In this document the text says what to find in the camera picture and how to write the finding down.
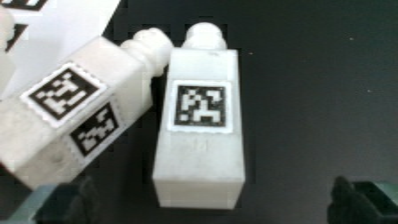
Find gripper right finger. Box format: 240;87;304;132
327;176;398;224

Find white marker sheet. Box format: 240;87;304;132
0;0;121;100

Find white table leg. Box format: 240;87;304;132
153;22;245;209
0;28;172;188

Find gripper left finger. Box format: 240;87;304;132
3;177;99;224

